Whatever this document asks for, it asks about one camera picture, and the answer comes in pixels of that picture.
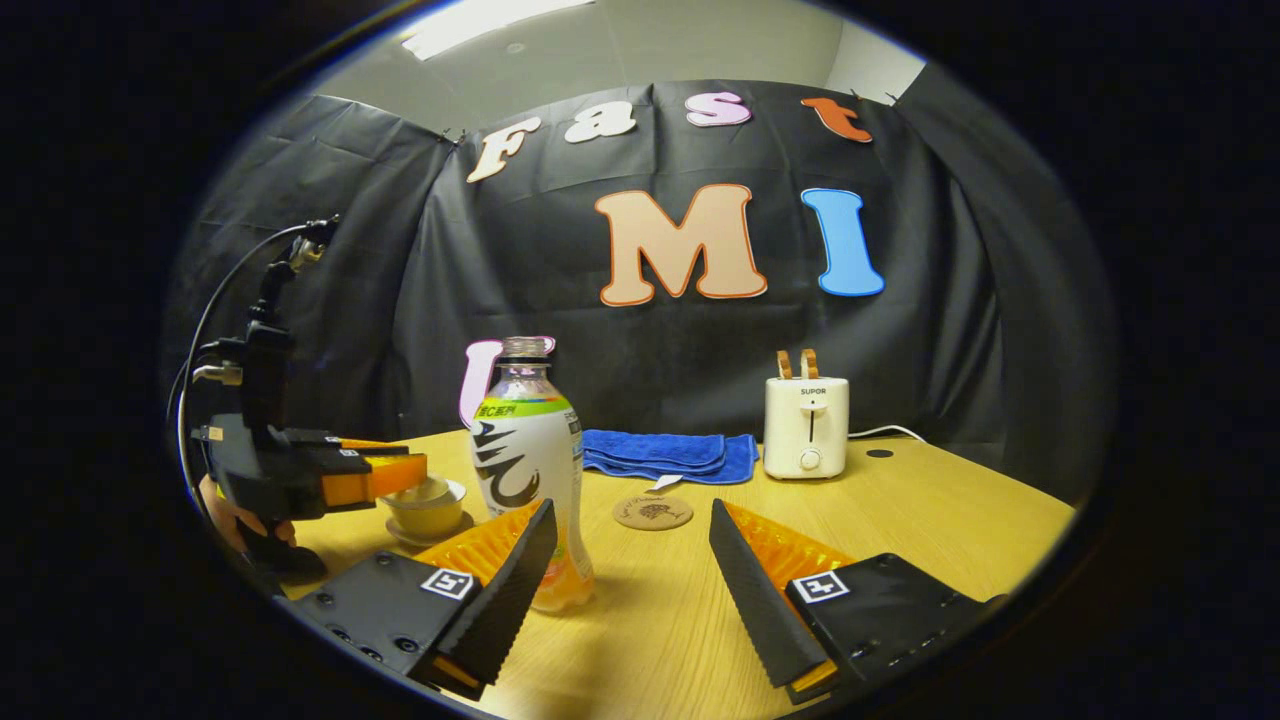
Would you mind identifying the white toaster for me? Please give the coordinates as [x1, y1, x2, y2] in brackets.
[763, 376, 850, 480]

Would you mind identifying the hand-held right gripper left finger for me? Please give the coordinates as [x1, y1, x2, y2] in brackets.
[290, 497, 559, 701]

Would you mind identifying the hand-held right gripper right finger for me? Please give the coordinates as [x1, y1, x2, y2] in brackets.
[709, 498, 1006, 706]

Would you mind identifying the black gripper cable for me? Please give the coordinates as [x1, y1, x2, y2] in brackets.
[175, 222, 311, 501]

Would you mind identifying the black backdrop cloth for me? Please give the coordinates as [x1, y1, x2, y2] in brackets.
[165, 62, 1116, 506]

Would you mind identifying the round wooden coaster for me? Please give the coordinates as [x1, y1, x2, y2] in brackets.
[612, 494, 694, 531]

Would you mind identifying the cream ceramic teacup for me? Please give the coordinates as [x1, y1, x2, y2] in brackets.
[382, 480, 468, 541]

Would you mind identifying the cream ceramic saucer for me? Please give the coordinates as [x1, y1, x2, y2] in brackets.
[386, 512, 475, 548]

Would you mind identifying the folded blue towel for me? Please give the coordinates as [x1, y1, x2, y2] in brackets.
[582, 429, 759, 486]

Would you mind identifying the clear water bottle white label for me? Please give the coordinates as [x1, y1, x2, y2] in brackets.
[470, 337, 595, 613]

